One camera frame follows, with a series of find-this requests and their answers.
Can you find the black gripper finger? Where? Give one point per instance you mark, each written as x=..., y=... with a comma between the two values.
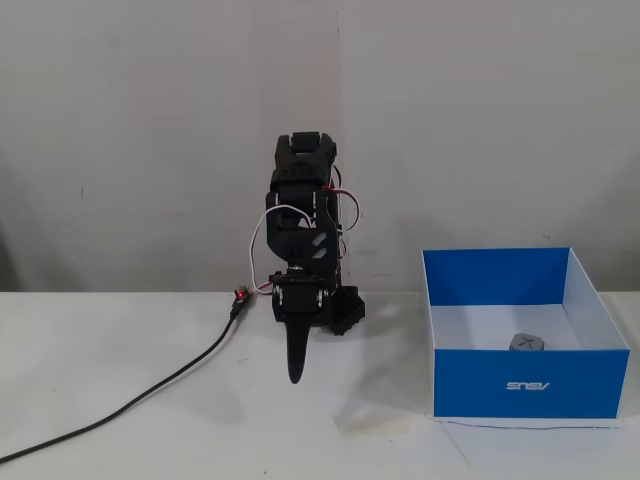
x=303, y=345
x=290, y=345

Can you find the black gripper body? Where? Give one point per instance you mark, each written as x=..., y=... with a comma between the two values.
x=298, y=300

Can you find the small gray block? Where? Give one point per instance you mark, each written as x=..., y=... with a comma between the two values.
x=526, y=342

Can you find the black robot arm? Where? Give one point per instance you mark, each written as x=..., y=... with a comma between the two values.
x=300, y=210

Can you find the blue and white cardboard box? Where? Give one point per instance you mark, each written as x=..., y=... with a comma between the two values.
x=525, y=380

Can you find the small controller board red led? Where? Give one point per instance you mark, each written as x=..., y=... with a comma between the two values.
x=242, y=296

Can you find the clear tape patch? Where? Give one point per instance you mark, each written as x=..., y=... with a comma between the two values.
x=372, y=426

